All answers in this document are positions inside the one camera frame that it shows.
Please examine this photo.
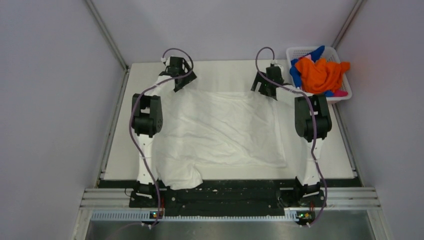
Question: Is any white t shirt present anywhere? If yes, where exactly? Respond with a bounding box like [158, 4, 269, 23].
[153, 89, 287, 190]

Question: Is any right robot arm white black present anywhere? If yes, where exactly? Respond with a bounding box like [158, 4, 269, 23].
[251, 62, 332, 206]

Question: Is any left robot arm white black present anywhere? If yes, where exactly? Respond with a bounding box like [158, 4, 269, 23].
[129, 55, 197, 207]

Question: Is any orange t shirt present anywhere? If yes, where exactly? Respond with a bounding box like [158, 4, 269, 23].
[294, 57, 351, 97]

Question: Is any blue t shirt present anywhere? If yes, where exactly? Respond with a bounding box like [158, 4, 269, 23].
[286, 45, 339, 90]

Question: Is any pink garment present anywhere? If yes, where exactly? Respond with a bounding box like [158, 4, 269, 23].
[333, 89, 349, 98]

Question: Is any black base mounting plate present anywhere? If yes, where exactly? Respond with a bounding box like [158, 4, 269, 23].
[97, 178, 362, 218]

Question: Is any grey aluminium corner post left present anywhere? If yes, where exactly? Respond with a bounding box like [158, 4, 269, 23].
[82, 0, 129, 72]

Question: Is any grey aluminium corner post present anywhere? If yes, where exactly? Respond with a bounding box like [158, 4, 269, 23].
[82, 0, 129, 72]
[331, 0, 367, 49]

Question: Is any grey aluminium corner post right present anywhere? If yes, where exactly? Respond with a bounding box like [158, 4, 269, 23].
[331, 0, 367, 49]

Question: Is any aluminium rail frame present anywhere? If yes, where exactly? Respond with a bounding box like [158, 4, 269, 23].
[80, 187, 381, 210]

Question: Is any grey slotted cable duct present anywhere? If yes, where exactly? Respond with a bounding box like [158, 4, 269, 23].
[90, 210, 312, 222]

